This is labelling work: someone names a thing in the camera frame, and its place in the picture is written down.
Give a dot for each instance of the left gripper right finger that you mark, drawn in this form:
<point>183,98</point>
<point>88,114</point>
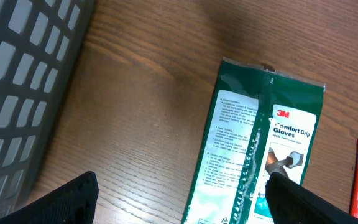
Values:
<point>290,203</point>

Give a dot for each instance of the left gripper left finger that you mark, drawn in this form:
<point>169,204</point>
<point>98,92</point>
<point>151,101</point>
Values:
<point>72,203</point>

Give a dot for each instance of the green white packet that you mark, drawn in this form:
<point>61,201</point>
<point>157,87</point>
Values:
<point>260,121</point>

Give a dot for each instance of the grey plastic mesh basket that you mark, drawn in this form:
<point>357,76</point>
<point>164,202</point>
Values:
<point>39,43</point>

